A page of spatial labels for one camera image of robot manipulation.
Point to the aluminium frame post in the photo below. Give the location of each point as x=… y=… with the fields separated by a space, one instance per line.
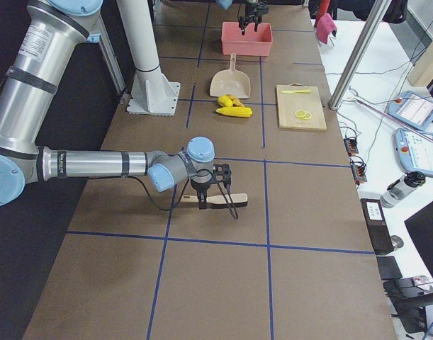
x=376 y=15

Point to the near blue teach pendant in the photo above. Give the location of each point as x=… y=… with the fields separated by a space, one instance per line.
x=414 y=152

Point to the yellow plastic knife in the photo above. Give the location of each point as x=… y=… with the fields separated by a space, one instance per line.
x=303 y=91

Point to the bamboo cutting board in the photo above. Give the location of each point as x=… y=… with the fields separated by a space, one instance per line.
x=288 y=104

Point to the beige plastic dustpan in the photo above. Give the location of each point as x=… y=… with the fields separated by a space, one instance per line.
x=231 y=81

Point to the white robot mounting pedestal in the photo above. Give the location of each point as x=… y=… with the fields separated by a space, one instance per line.
x=152 y=93

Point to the far blue teach pendant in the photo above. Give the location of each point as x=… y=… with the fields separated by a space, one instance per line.
x=413 y=109

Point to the clear water bottle black cap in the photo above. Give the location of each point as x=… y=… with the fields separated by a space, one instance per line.
x=402 y=188

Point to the pink plastic bin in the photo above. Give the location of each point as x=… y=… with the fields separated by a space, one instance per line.
x=256 y=43

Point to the beige hand brush black bristles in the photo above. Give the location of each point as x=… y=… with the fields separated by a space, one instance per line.
x=216 y=201

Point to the metal rod green tip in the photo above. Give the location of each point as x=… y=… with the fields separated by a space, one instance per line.
x=362 y=102

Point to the magenta cloth on stand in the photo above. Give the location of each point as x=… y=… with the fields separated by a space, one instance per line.
x=324 y=27

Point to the blue teach pendant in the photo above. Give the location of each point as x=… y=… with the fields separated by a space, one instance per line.
x=414 y=152
x=413 y=109

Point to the black monitor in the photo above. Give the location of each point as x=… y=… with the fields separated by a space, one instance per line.
x=420 y=229

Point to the lower lemon slice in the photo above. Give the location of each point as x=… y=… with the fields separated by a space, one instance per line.
x=299 y=113

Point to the yellow toy corn cob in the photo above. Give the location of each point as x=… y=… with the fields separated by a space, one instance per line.
x=238 y=112

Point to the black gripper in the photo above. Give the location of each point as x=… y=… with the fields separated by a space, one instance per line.
x=251 y=8
x=200 y=185

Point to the tan toy ginger root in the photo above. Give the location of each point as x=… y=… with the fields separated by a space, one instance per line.
x=235 y=100

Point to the black box white label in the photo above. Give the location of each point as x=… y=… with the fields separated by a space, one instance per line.
x=376 y=226

